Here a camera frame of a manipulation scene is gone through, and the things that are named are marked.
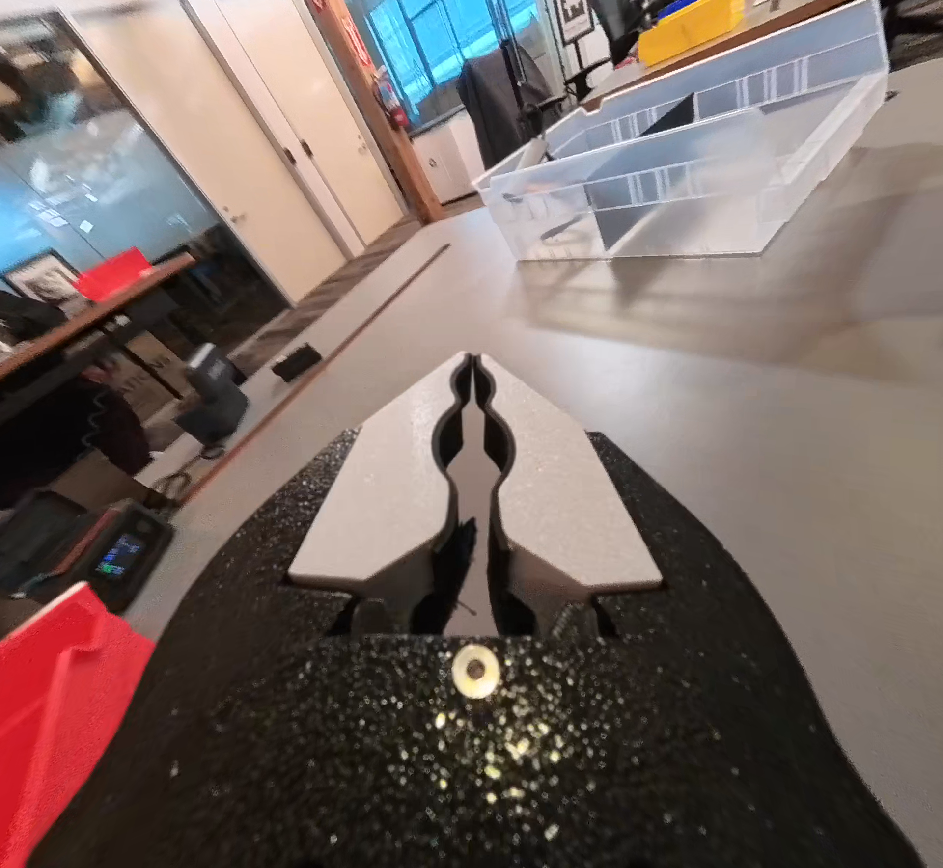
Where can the small red bin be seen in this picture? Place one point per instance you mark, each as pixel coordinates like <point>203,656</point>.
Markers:
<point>110,279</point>

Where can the red fire extinguisher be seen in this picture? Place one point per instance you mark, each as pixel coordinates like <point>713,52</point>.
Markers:
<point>394,106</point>

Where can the black power station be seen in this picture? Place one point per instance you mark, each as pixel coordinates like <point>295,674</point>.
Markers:
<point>129,559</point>

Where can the tag sign on stand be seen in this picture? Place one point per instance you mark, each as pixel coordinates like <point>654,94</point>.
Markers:
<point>571,3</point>

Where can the white double door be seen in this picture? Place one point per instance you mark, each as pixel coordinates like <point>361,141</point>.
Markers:
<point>324,109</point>

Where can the red plastic part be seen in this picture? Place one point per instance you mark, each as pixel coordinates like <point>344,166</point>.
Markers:
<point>51,721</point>

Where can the clear plastic bin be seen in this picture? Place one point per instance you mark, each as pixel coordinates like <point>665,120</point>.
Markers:
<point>560,220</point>

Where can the dark jacket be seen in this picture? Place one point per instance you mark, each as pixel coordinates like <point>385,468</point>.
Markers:
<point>501,109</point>

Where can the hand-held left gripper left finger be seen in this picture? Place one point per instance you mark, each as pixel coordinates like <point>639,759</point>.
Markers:
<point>368,500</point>

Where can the glass office partition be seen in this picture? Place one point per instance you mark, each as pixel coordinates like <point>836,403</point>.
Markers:
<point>110,168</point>

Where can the framed tag sign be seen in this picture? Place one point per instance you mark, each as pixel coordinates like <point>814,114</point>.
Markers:
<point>44,279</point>

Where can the yellow bin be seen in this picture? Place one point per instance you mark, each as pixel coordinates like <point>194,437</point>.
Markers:
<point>685,28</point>

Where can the wooden post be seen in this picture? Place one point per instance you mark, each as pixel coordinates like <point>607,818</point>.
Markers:
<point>346,36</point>

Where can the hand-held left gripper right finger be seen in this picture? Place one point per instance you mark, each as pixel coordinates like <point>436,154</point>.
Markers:
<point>574,507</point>

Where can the black battery charger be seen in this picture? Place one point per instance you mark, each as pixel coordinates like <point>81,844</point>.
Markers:
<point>213,404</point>

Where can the white single door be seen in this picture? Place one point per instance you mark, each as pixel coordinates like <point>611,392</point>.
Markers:
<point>243,146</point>

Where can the white recycling cabinet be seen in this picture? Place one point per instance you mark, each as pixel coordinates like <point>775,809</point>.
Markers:
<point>449,161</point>

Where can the black equipment case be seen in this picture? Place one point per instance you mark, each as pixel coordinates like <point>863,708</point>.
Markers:
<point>44,536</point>

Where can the wooden table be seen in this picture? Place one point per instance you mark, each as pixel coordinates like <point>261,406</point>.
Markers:
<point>166,275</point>

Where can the small black box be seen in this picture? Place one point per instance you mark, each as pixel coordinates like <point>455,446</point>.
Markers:
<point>295,363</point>

